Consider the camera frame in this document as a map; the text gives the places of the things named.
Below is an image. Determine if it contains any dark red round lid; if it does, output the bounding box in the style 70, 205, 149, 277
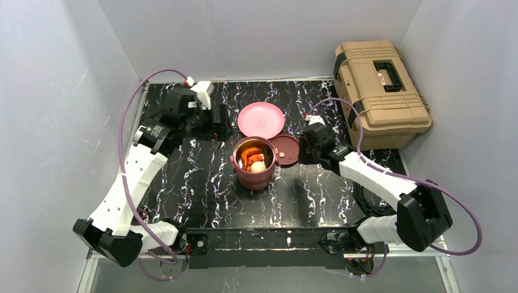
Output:
270, 134, 299, 167

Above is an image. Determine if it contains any white boiled egg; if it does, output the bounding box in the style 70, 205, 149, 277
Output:
249, 161, 267, 173

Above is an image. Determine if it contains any orange fried food piece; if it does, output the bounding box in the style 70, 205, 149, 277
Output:
241, 147, 264, 172

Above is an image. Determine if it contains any red steel lunch bowl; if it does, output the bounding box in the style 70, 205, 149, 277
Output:
238, 173, 272, 190
230, 137, 279, 190

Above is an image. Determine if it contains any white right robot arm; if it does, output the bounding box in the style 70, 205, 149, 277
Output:
297, 122, 453, 252

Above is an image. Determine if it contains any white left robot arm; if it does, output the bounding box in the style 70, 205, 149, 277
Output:
73, 81, 233, 267

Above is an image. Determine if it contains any pink plate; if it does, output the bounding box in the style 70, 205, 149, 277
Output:
237, 102, 285, 140

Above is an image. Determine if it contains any tan plastic tool case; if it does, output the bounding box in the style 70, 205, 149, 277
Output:
333, 40, 432, 151

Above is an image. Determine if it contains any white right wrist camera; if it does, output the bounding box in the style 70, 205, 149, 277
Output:
304, 115, 325, 126

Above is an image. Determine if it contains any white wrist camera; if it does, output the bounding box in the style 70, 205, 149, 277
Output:
304, 115, 325, 126
184, 77, 214, 110

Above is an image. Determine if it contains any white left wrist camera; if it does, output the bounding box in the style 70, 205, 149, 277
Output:
184, 77, 214, 110

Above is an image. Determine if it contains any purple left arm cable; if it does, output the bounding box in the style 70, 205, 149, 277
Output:
118, 69, 191, 283

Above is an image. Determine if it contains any aluminium front frame rail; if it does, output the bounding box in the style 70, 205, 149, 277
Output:
79, 229, 460, 292

